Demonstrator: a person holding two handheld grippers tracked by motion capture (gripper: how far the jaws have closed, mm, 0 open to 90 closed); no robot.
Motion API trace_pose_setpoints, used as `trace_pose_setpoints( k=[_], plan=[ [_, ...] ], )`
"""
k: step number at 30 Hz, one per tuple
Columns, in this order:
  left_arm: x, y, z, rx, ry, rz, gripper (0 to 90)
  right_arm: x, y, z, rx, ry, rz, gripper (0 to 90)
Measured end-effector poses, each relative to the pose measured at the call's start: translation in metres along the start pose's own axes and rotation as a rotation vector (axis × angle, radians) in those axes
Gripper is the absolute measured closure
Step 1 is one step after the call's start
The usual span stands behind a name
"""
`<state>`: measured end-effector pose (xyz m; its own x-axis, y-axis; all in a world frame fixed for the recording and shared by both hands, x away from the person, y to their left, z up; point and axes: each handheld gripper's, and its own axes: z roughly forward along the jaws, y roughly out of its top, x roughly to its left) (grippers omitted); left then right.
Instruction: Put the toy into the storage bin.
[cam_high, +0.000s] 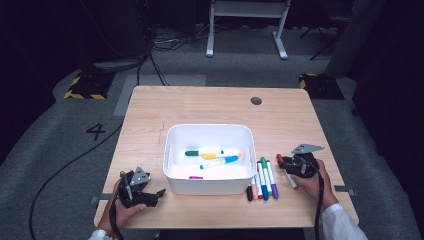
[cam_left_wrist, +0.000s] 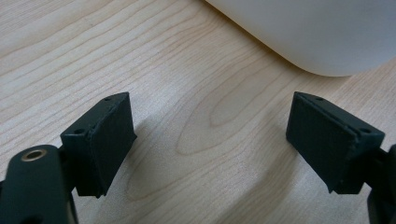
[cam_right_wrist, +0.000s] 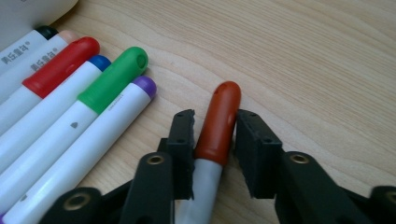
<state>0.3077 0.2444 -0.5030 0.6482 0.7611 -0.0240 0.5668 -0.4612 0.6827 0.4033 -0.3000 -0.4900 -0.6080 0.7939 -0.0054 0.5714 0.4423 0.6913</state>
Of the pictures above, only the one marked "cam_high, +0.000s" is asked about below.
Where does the grey tape strip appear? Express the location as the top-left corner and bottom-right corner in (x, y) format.
(334, 185), (357, 196)
(90, 193), (113, 205)

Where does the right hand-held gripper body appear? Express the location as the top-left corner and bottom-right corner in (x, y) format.
(287, 143), (325, 179)

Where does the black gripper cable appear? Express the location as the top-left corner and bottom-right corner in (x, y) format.
(313, 164), (326, 240)
(109, 199), (125, 240)

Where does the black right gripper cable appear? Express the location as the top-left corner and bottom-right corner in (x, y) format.
(313, 164), (326, 240)

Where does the long black floor cable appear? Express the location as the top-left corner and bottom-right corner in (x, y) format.
(28, 123), (124, 240)

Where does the yellow marker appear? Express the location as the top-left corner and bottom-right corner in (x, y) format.
(201, 151), (243, 161)

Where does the person's left hand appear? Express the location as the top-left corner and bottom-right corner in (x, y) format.
(98, 181), (148, 233)

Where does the grey curtain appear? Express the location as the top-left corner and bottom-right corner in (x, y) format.
(324, 0), (388, 79)

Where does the black tripod stand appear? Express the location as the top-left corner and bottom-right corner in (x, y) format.
(299, 14), (346, 62)

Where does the person's right hand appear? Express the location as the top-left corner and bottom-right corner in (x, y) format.
(294, 159), (339, 210)

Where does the white plastic bin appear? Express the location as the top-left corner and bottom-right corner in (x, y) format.
(162, 123), (258, 196)

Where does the bundle of black cables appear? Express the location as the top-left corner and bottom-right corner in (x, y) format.
(136, 23), (208, 88)

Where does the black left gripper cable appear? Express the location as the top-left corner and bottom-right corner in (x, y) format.
(109, 199), (125, 240)

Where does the light green marker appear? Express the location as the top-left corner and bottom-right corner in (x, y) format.
(260, 156), (273, 196)

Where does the light blue marker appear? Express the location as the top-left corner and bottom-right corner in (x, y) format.
(199, 155), (240, 170)

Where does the yellow black striped base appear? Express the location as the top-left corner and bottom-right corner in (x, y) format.
(298, 73), (345, 101)
(63, 71), (112, 100)

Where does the dark green marker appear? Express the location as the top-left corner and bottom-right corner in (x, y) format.
(184, 149), (225, 157)

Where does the white desk frame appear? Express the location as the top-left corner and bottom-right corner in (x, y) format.
(205, 0), (291, 61)

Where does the purple marker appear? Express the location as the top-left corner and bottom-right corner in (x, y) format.
(265, 160), (280, 200)

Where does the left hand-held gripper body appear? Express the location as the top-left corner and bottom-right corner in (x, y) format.
(118, 165), (151, 208)

